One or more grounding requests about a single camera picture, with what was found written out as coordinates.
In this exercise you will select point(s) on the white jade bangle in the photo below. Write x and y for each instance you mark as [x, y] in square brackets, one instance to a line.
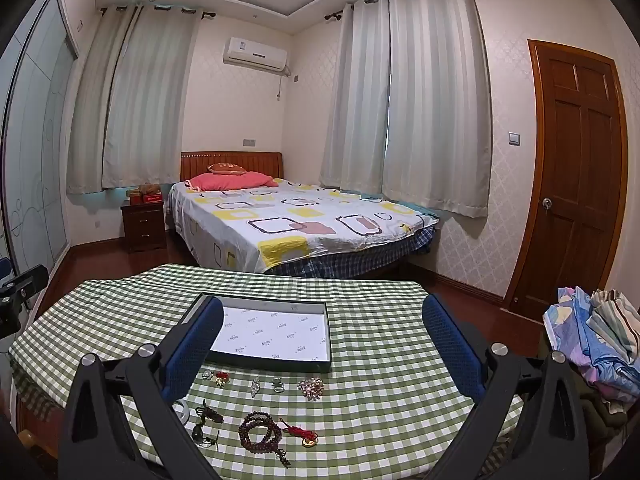
[184, 412]

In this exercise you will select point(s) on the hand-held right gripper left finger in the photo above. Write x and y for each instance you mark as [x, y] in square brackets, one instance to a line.
[195, 350]

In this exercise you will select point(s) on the frosted glass sliding wardrobe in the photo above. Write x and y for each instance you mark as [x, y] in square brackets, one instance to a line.
[40, 160]

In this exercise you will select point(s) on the brown plush toy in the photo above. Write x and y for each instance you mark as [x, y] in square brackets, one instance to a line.
[148, 188]

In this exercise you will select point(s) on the red knot gold coin charm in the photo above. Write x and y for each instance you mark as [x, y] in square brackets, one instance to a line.
[222, 377]

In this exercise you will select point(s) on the patterned white bedspread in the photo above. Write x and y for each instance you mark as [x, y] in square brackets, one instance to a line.
[300, 220]

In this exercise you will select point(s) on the orange cushion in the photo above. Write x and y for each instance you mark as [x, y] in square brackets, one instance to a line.
[226, 167]

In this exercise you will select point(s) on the pearl flower brooch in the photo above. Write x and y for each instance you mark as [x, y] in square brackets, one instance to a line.
[207, 374]

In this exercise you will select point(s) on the brown wooden door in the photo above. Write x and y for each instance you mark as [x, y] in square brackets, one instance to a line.
[570, 170]

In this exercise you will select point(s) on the gold crystal cluster brooch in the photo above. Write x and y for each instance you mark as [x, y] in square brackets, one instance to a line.
[310, 389]

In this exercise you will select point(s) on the wooden bed headboard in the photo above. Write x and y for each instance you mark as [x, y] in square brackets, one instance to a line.
[195, 165]

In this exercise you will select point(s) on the pink pillow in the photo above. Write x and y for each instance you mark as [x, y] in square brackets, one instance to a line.
[230, 181]

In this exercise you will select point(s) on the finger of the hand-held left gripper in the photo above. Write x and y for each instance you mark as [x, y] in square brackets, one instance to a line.
[30, 280]

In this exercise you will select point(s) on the red knot tassel charm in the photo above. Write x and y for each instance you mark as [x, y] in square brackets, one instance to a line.
[300, 434]

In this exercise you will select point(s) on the red box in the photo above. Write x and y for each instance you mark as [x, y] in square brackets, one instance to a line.
[152, 198]

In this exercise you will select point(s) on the green checked tablecloth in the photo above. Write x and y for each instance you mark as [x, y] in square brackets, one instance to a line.
[360, 340]

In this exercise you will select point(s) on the white curtain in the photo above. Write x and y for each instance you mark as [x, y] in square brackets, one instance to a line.
[435, 100]
[150, 100]
[90, 110]
[357, 100]

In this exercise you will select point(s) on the silver bar brooch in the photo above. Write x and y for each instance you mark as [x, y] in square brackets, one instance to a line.
[255, 386]

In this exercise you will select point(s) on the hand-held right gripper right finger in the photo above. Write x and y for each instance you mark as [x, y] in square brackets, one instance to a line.
[450, 350]

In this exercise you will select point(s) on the dark wooden nightstand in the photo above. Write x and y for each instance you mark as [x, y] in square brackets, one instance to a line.
[144, 225]

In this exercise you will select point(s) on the dark green shallow box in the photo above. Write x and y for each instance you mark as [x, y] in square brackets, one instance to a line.
[275, 330]

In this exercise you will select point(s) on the blue plaid blanket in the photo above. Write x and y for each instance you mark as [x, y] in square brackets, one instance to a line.
[360, 260]

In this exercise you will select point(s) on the white air conditioner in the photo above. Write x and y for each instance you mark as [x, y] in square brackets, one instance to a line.
[256, 54]

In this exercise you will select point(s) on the wall light switch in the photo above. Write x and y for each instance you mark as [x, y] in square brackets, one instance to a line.
[513, 137]

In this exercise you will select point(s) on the metal door knob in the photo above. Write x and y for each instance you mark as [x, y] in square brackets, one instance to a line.
[547, 203]

